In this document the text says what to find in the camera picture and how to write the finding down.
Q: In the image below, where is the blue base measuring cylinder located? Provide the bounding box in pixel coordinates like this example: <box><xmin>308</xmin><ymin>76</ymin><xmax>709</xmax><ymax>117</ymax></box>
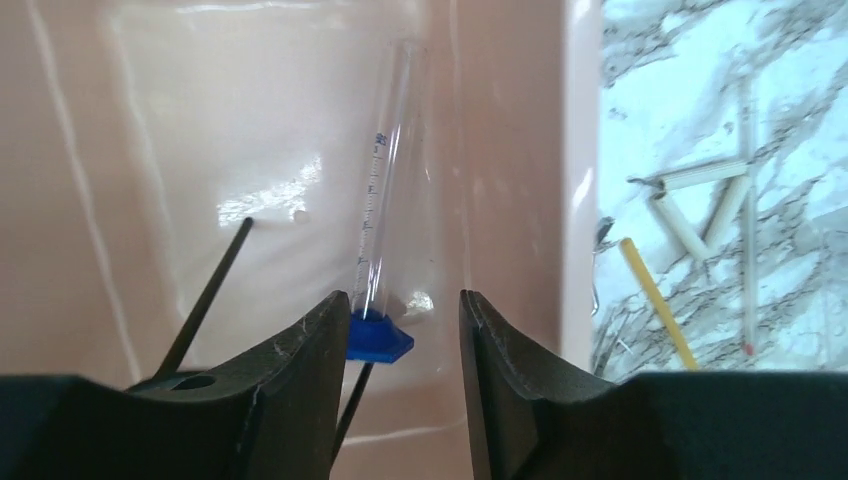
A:
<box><xmin>346</xmin><ymin>39</ymin><xmax>422</xmax><ymax>364</ymax></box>

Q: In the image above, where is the pink plastic bin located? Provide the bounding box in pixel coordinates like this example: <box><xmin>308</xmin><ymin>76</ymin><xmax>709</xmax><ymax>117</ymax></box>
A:
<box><xmin>1</xmin><ymin>1</ymin><xmax>603</xmax><ymax>479</ymax></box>

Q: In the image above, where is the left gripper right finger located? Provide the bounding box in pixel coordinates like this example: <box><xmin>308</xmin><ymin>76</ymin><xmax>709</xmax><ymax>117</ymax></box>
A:
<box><xmin>459</xmin><ymin>290</ymin><xmax>847</xmax><ymax>479</ymax></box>

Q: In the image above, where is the clay pipe triangle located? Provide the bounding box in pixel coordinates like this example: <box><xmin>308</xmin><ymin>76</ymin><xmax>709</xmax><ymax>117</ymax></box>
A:
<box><xmin>628</xmin><ymin>159</ymin><xmax>752</xmax><ymax>262</ymax></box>

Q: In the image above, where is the yellow rubber tube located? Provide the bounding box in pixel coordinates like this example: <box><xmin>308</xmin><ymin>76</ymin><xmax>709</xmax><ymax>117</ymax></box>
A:
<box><xmin>619</xmin><ymin>237</ymin><xmax>699</xmax><ymax>370</ymax></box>

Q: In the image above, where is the glass thermometer rod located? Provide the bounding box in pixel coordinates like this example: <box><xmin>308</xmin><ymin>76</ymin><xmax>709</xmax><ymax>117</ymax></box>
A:
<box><xmin>738</xmin><ymin>75</ymin><xmax>759</xmax><ymax>357</ymax></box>

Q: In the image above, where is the black wire tripod stand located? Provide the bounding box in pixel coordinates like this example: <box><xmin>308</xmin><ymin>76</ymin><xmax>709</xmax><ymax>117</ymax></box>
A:
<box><xmin>129</xmin><ymin>217</ymin><xmax>374</xmax><ymax>463</ymax></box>

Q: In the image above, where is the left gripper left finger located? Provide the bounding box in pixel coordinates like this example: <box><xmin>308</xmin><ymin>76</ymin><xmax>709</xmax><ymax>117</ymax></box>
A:
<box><xmin>1</xmin><ymin>291</ymin><xmax>350</xmax><ymax>479</ymax></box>

